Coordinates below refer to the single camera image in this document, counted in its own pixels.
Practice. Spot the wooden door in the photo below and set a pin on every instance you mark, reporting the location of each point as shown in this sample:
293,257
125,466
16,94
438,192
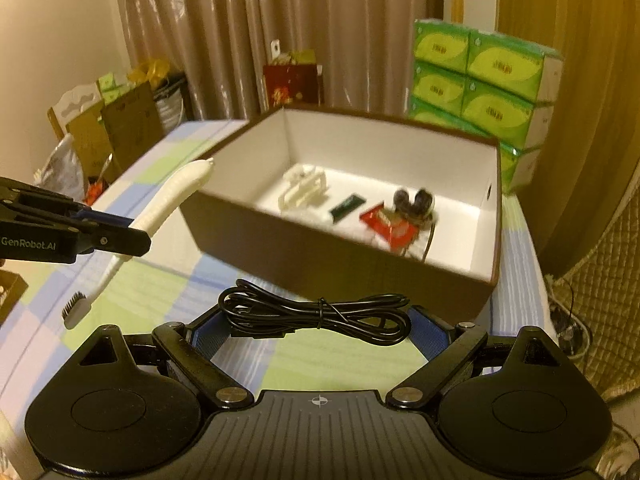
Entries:
590,85

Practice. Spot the dark green lip gel tube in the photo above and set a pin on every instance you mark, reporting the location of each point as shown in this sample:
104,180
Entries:
347,206

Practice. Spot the yellow plastic bag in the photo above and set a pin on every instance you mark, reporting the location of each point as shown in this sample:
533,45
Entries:
150,70

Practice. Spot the red gift bag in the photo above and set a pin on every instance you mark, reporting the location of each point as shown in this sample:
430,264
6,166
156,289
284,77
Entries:
290,85

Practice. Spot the red snack packet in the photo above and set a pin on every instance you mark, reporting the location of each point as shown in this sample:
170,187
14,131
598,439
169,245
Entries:
387,227

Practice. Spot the quilted chair cover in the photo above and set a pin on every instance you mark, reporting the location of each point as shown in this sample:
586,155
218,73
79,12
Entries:
615,310

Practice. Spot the small brown carton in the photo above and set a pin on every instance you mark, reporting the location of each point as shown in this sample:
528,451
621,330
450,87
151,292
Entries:
85,140

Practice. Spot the stack of green tissue packs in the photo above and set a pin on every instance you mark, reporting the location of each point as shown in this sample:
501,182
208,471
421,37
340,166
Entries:
490,70

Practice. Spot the brown cardboard box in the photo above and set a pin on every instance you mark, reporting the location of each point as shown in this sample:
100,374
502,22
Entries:
350,272

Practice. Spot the beige curtain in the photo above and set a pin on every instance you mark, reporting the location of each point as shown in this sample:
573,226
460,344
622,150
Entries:
225,35

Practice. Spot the brown wooden box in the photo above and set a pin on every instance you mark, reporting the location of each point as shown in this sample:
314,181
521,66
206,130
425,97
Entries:
10,295

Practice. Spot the leopard print hair band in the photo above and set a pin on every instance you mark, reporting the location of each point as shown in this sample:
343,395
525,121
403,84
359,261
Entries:
426,246

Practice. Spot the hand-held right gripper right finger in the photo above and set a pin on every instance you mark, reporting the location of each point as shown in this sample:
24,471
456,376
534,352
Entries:
425,335

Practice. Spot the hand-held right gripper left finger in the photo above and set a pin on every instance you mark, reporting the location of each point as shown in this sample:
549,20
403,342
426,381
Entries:
205,340

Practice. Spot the clear plastic bag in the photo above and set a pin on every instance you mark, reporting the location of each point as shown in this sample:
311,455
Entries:
60,170

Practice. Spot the large brown carton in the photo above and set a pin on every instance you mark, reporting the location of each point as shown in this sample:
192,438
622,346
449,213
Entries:
132,130

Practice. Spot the dark brown hair scrunchies pack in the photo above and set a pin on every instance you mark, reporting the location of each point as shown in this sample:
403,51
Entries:
412,202

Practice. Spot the white scrubbing brush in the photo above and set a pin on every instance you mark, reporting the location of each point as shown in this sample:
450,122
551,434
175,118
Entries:
300,190

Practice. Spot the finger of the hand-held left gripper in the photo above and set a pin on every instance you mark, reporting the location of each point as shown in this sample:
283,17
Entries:
107,220
125,242

